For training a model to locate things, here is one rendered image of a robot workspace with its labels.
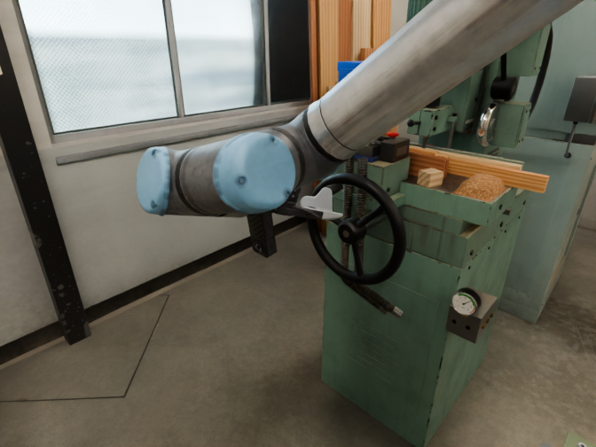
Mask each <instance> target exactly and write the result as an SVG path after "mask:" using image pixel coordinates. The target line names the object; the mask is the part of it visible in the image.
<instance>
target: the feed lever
mask: <svg viewBox="0 0 596 447"><path fill-rule="evenodd" d="M500 71H501V76H497V77H496V78H495V79H494V80H493V82H492V85H491V88H490V97H491V98H492V99H503V100H504V101H505V102H510V100H511V99H512V98H513V97H514V94H515V92H516V88H517V78H516V77H512V76H506V53H505V54H503V55H502V56H500Z"/></svg>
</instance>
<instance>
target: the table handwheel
mask: <svg viewBox="0 0 596 447"><path fill-rule="evenodd" d="M331 184H348V185H353V186H355V187H358V188H360V189H362V190H364V191H366V192H368V193H369V194H371V195H372V196H373V197H374V198H375V199H376V200H377V201H378V202H379V203H380V205H379V206H378V207H377V208H376V209H374V210H373V211H372V212H371V213H369V214H368V215H366V216H363V217H361V218H358V217H351V218H349V219H347V220H345V221H342V220H341V219H339V218H338V219H335V220H330V221H331V222H333V223H334V224H336V225H338V234H339V237H340V239H341V240H342V241H343V242H344V243H346V244H348V245H351V247H352V251H353V255H354V259H355V264H356V269H357V272H354V271H350V270H348V269H347V268H345V267H344V266H342V265H341V264H340V263H338V262H337V261H336V260H335V259H334V258H333V257H332V255H331V254H330V253H329V251H328V250H327V248H326V247H325V244H324V242H323V240H322V239H321V236H320V233H319V229H318V220H317V219H310V218H307V224H308V230H309V234H310V238H311V241H312V244H313V246H314V248H315V249H316V251H317V253H318V255H319V256H320V258H321V259H322V261H323V262H324V263H325V264H326V265H327V266H328V268H329V269H331V270H332V271H333V272H334V273H335V274H337V275H338V276H340V277H341V278H344V279H346V280H347V281H349V282H352V283H355V284H359V285H365V286H369V285H376V284H379V283H381V282H384V281H386V280H387V279H389V278H391V277H392V276H393V275H394V274H395V273H396V271H397V270H398V269H399V267H400V265H401V264H402V261H403V259H404V254H405V249H406V233H405V228H404V221H403V218H402V217H401V214H400V212H399V210H398V208H397V206H396V204H395V202H394V201H393V200H392V199H391V198H390V196H389V195H388V194H387V193H386V192H385V191H384V190H383V189H382V188H381V187H380V186H379V185H377V184H376V183H374V181H372V180H370V179H369V178H367V177H364V176H360V175H358V174H352V173H340V174H335V175H332V176H329V177H328V178H326V179H324V180H323V181H322V182H321V183H320V184H319V185H318V186H317V187H316V188H315V190H314V191H313V193H312V194H311V197H315V196H316V195H317V194H318V193H319V192H320V191H321V189H322V188H324V187H326V186H328V185H331ZM383 211H385V213H386V215H385V214H382V212H383ZM387 219H388V220H389V221H390V224H391V228H392V232H393V238H394V245H393V251H392V255H391V257H390V259H389V261H388V263H387V264H386V265H385V267H383V268H382V269H381V270H380V271H377V272H374V273H371V274H364V271H363V267H362V263H361V258H360V253H359V247H358V241H359V240H361V239H363V238H364V237H365V235H366V231H368V230H369V229H371V228H372V227H374V226H375V225H377V224H380V223H381V222H383V221H385V220H387Z"/></svg>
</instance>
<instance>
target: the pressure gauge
mask: <svg viewBox="0 0 596 447"><path fill-rule="evenodd" d="M466 302H467V303H466ZM462 303H466V304H465V305H463V304H462ZM451 305H452V307H453V309H455V310H456V311H457V312H458V313H459V314H461V315H462V316H463V317H467V316H472V315H474V314H475V312H476V311H477V310H478V309H479V307H480V306H481V299H480V296H479V295H478V294H477V292H475V291H474V290H472V289H470V288H466V287H464V288H460V289H459V290H458V291H457V292H456V293H455V294H454V295H453V296H452V297H451Z"/></svg>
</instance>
